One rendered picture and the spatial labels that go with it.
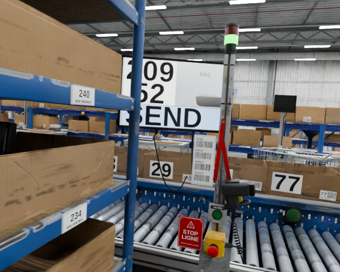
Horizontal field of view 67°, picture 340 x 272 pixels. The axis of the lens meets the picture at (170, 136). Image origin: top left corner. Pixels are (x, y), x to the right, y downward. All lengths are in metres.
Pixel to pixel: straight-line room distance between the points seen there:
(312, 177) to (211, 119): 0.78
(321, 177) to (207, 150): 0.84
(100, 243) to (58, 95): 0.35
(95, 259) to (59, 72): 0.39
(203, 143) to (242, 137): 4.89
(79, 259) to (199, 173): 0.59
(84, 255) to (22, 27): 0.41
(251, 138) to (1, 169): 5.62
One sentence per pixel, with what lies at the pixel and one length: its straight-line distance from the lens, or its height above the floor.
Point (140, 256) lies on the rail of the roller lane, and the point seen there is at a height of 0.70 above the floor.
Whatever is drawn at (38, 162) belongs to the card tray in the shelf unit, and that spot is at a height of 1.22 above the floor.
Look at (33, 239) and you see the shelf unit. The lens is 0.41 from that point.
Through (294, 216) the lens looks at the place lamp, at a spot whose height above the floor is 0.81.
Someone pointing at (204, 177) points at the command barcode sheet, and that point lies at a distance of 1.02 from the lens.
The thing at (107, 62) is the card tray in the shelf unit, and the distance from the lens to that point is 0.57.
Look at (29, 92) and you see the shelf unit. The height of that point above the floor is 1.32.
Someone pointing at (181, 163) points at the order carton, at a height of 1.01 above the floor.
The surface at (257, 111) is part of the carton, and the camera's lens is 6.12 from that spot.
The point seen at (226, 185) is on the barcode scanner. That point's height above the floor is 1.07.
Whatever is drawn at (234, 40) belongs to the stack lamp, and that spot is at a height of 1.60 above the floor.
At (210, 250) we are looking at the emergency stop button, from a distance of 0.99.
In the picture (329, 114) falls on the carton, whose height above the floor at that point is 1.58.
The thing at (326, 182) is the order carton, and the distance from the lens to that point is 1.68.
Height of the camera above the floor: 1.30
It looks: 4 degrees down
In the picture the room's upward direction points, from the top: 3 degrees clockwise
